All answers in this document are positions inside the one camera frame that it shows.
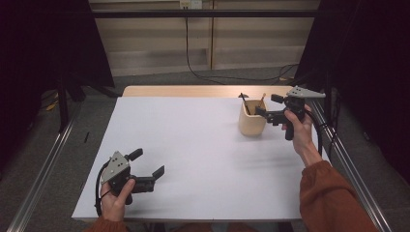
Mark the hand-held gripper black cable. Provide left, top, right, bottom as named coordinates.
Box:
left=94, top=159, right=113, bottom=218
left=303, top=107, right=325, bottom=158

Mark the right hand-held gripper black cable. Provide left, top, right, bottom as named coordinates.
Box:
left=303, top=107, right=325, bottom=158

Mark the black curtain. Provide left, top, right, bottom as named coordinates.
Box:
left=294, top=0, right=410, bottom=187
left=0, top=0, right=115, bottom=175

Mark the white table mat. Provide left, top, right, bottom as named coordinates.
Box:
left=71, top=96, right=331, bottom=223

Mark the black metal stand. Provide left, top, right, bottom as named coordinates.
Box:
left=57, top=75, right=71, bottom=132

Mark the black makeup brush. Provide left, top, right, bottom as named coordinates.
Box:
left=239, top=92, right=252, bottom=116

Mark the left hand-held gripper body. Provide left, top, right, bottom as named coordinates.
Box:
left=100, top=151, right=157, bottom=206

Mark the yellow cable on floor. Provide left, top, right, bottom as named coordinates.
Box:
left=44, top=100, right=61, bottom=112

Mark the person's right hand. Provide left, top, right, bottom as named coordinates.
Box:
left=281, top=104, right=324, bottom=168

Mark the person's left hand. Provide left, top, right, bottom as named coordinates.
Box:
left=100, top=178, right=136, bottom=223

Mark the aluminium floor rail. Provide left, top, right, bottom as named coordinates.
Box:
left=308, top=98, right=394, bottom=232
left=6, top=102, right=83, bottom=232

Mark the beige square cup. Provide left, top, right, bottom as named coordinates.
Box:
left=238, top=99, right=270, bottom=137

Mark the white wall socket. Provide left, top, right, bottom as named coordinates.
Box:
left=179, top=0, right=203, bottom=10

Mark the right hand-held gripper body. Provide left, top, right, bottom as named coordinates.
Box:
left=266, top=85, right=327, bottom=141

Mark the light wooden table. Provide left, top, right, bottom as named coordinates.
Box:
left=122, top=85, right=295, bottom=99

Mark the black horizontal metal bar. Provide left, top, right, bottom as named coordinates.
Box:
left=91, top=9, right=320, bottom=18

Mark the left hand-held gripper black cable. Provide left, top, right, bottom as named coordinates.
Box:
left=94, top=159, right=113, bottom=218

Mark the long black wall cable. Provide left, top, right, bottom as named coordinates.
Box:
left=184, top=8, right=301, bottom=85

